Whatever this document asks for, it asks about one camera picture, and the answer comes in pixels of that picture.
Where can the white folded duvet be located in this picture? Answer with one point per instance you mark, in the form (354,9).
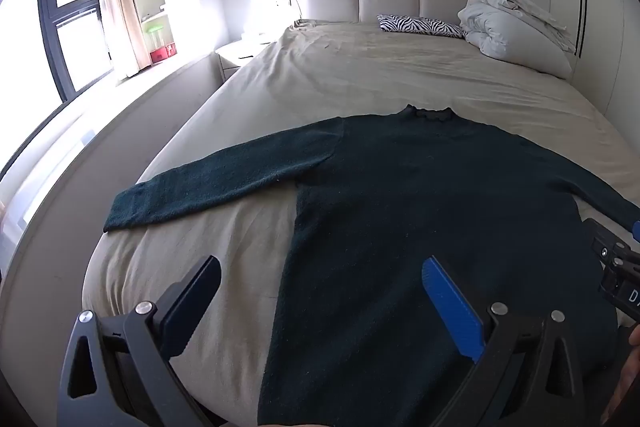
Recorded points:
(510,7)

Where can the bed with beige sheet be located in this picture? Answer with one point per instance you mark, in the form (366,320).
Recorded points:
(375,67)

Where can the dark teal knit sweater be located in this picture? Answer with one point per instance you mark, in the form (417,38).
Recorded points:
(400,207)

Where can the white window bench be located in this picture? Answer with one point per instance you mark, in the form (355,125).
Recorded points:
(150,87)

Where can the white nightstand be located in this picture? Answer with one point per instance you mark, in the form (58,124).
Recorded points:
(237,53)

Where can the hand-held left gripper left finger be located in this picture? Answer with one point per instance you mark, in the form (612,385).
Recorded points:
(192,294)

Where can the person's right hand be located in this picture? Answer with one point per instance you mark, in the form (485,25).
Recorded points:
(627,382)

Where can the beige curtain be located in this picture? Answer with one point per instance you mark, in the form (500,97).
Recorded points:
(117,7)

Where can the black framed window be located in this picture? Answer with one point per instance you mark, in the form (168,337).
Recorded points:
(47,32)

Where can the white pillow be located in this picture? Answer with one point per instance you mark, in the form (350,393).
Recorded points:
(525,47)

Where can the zebra print pillow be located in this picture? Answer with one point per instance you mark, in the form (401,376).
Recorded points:
(415,25)

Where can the green plastic stool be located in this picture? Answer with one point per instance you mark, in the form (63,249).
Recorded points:
(153,27)

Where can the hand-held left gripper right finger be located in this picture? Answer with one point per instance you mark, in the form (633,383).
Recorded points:
(452,307)

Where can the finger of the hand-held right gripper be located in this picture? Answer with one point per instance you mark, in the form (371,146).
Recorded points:
(607,239)

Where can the white wardrobe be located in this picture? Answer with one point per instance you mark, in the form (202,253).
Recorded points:
(602,32)

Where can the red storage box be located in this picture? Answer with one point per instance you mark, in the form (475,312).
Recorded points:
(162,53)

